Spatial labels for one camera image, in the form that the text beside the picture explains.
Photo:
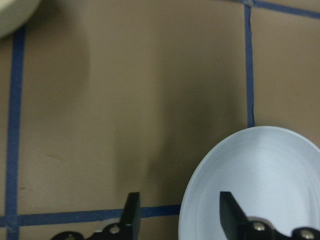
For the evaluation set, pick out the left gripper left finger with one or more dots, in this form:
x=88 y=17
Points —
x=128 y=227

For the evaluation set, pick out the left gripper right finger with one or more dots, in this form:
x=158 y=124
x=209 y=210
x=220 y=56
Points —
x=237 y=226

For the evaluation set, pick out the blue plate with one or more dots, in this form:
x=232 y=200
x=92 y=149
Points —
x=272 y=172

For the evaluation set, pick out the white bowl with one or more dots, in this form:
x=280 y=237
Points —
x=15 y=13

